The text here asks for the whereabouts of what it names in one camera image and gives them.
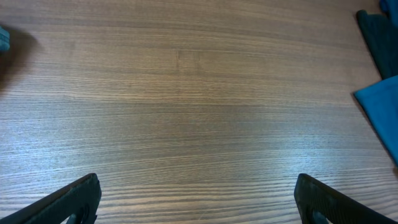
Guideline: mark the dark garment under blue shirt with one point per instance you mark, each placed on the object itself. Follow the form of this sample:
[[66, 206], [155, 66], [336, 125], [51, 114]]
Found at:
[[380, 35]]

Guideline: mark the light blue denim shorts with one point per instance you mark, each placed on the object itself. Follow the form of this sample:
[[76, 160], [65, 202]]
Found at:
[[4, 40]]

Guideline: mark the blue t-shirt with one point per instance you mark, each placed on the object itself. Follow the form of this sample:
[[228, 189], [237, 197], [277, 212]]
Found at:
[[379, 101]]

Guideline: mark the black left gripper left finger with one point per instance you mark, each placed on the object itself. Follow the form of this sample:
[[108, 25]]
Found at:
[[76, 202]]

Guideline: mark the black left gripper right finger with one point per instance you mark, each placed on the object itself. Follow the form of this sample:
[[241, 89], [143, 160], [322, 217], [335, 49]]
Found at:
[[319, 203]]

